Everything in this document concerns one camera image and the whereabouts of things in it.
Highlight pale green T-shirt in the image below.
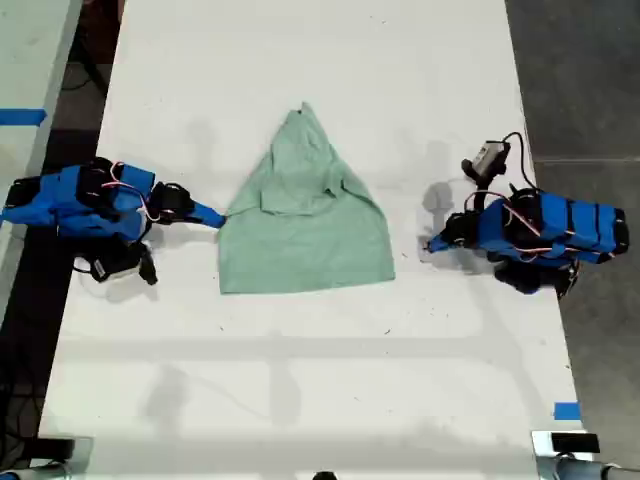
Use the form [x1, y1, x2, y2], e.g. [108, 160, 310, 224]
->
[217, 101, 397, 296]

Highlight long blue tape strip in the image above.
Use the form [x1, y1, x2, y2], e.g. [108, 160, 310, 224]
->
[0, 108, 49, 127]

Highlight white side table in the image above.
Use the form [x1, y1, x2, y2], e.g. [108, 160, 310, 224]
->
[0, 0, 84, 321]

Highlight short blue tape strip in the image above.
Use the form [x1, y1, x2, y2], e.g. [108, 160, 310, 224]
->
[553, 401, 583, 422]

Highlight black box on metal plate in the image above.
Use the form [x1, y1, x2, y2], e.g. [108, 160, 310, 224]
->
[530, 429, 602, 457]
[35, 435, 96, 467]

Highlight grey metal pipe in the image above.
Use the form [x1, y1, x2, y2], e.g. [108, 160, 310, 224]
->
[537, 453, 640, 480]

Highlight black camera stalk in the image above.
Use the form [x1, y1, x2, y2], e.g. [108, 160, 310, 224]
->
[464, 172, 502, 214]

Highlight grey and black camera box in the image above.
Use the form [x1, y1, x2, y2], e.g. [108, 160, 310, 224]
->
[461, 140, 512, 180]

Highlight black camera box with label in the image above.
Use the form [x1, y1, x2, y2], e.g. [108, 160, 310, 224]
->
[89, 242, 160, 287]

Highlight black looped camera cable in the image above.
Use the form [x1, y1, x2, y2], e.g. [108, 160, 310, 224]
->
[501, 131, 540, 195]

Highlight black floor cables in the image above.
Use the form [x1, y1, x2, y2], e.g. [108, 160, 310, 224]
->
[60, 47, 110, 100]

